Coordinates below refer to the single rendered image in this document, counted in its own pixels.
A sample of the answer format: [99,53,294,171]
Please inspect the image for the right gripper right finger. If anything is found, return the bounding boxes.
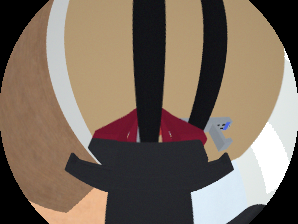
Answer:
[161,108,207,146]

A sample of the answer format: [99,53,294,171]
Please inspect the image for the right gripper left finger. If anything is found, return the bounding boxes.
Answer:
[92,108,138,142]

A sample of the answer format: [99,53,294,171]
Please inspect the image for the black bar with green ends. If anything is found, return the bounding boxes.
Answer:
[188,0,228,130]

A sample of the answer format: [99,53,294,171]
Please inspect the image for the black bar with blue ends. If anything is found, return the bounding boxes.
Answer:
[132,0,166,142]

